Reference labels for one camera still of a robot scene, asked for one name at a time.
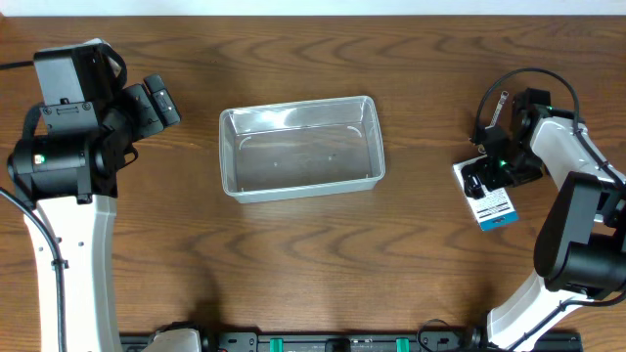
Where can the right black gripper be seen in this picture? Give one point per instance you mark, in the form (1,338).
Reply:
(484,167)

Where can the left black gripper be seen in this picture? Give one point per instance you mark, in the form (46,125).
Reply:
(144,109)

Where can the clear plastic container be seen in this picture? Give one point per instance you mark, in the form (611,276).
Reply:
(300,149)

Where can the white blue cardboard box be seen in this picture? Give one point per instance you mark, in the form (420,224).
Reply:
(494,209)

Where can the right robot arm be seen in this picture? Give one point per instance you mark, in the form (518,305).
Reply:
(579,254)

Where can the silver wrench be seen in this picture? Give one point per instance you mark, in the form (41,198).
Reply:
(497,111)

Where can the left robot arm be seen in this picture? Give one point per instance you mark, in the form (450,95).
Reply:
(64,170)

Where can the black mounting rail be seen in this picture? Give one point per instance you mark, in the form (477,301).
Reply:
(429,340)

